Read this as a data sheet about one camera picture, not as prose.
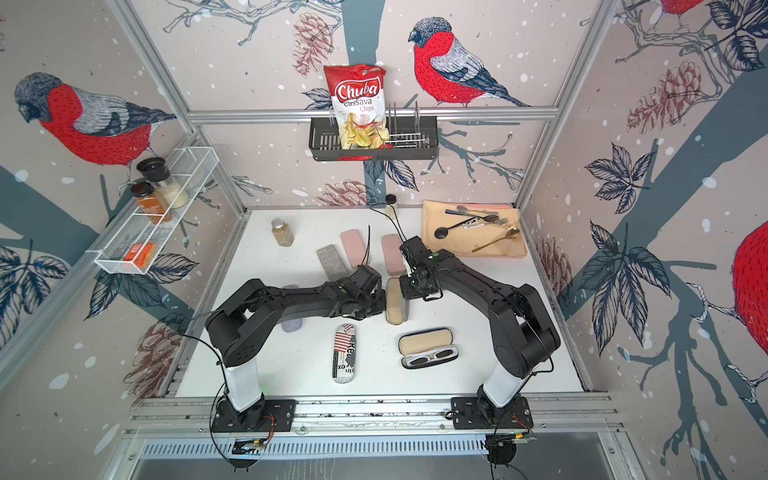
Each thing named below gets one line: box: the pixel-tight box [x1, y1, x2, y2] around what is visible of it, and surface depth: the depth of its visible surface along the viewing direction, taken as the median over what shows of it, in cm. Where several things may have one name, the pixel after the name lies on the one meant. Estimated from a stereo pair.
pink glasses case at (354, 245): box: [340, 229, 367, 269], surface depth 111 cm
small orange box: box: [124, 243, 155, 269], surface depth 68 cm
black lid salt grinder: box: [136, 157, 189, 209], surface depth 75 cm
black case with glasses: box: [398, 327, 459, 369], surface depth 85 cm
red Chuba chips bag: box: [324, 64, 390, 150], surface depth 85 cm
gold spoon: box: [471, 227, 520, 253], surface depth 112 cm
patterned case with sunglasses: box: [332, 324, 357, 384], surface depth 82 cm
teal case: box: [316, 244, 349, 282], surface depth 103 cm
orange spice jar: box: [130, 182, 171, 224], surface depth 73 cm
